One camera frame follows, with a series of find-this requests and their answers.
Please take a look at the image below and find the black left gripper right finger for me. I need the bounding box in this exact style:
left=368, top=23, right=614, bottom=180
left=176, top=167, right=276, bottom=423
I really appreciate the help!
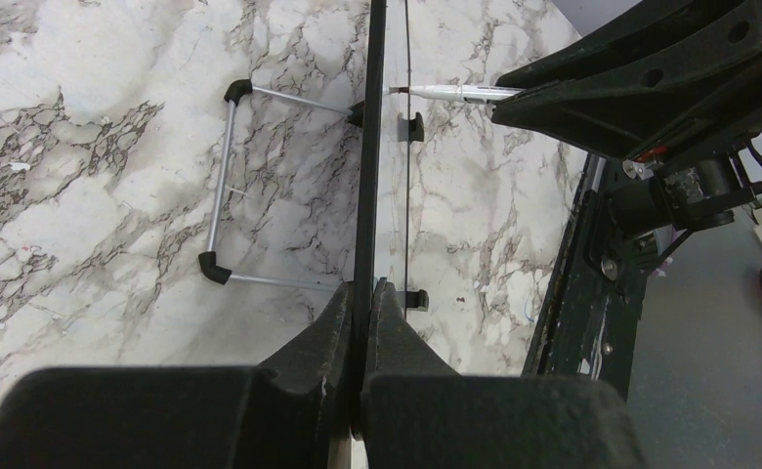
left=360, top=279, right=647, bottom=468

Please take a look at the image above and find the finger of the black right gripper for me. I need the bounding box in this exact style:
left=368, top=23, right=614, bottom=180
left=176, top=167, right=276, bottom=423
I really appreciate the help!
left=491, top=60, right=762, bottom=160
left=496, top=1, right=762, bottom=89

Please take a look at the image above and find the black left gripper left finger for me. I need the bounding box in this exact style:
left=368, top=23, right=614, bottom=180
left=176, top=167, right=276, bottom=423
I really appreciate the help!
left=0, top=283, right=353, bottom=468

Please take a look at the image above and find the white red whiteboard marker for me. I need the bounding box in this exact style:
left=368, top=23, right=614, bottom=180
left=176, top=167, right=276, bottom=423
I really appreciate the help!
left=386, top=85, right=525, bottom=106

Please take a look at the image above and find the small black-framed whiteboard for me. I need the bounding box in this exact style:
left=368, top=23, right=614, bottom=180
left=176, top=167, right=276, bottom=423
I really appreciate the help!
left=197, top=0, right=432, bottom=442

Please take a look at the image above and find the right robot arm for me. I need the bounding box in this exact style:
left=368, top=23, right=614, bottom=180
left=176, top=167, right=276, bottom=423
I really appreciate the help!
left=491, top=1, right=762, bottom=238

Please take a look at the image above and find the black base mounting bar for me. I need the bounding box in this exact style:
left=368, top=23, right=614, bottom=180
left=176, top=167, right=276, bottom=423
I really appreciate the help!
left=523, top=155, right=659, bottom=397

